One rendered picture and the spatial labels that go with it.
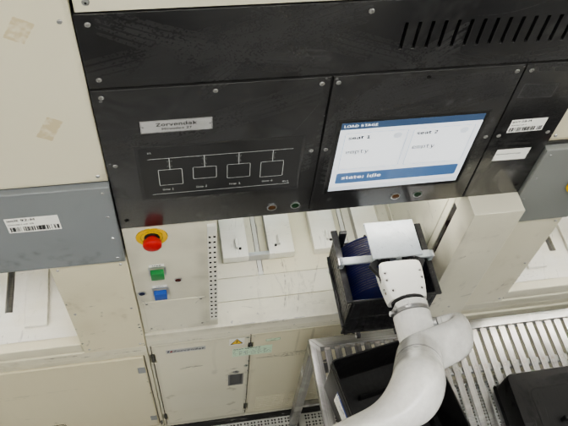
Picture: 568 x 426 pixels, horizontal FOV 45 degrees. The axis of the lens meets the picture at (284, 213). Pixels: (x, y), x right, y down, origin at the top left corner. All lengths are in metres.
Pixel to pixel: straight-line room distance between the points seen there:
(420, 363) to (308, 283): 0.89
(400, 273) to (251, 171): 0.45
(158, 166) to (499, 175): 0.73
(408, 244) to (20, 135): 0.89
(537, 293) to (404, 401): 1.14
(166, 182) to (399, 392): 0.58
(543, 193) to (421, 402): 0.70
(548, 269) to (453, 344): 0.86
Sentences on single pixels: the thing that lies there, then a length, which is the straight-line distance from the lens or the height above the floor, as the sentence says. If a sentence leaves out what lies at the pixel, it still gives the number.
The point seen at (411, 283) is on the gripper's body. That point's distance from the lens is 1.57.
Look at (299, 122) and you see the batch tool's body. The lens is 1.24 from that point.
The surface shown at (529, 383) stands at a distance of 2.04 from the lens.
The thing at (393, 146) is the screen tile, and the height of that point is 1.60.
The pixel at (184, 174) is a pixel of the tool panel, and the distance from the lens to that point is 1.31.
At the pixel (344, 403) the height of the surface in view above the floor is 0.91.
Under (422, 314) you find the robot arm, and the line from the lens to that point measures 1.52.
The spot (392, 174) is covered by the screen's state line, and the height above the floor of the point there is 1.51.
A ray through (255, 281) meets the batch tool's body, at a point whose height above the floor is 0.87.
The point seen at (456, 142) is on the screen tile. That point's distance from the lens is 1.40.
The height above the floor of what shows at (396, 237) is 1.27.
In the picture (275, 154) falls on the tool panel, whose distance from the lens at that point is 1.30.
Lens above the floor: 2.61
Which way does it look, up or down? 55 degrees down
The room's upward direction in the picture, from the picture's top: 7 degrees clockwise
